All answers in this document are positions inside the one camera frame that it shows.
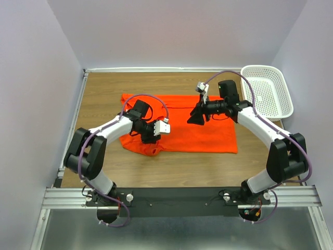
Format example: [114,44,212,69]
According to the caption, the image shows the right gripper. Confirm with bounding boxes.
[187,93,227,126]

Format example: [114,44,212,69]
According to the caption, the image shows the orange t-shirt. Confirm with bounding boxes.
[120,95,238,156]

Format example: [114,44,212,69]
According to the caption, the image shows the white perforated basket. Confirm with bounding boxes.
[240,65,293,121]

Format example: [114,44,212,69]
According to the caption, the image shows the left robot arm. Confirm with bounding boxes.
[63,100,161,206]

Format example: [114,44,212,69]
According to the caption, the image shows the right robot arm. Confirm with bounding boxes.
[187,80,310,204]

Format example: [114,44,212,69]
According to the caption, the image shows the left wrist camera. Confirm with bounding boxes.
[153,118,171,136]

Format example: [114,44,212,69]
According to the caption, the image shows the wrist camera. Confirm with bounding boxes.
[153,118,171,136]
[196,82,209,104]

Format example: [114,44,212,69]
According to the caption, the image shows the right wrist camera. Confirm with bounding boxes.
[196,82,209,104]

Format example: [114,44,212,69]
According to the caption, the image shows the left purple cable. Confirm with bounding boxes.
[77,94,170,228]

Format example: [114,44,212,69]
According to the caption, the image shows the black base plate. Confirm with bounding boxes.
[85,187,271,221]

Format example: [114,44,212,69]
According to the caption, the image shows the aluminium left rail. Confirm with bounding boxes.
[52,70,88,188]

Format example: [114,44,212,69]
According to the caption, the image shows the aluminium front rail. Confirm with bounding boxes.
[42,186,322,209]

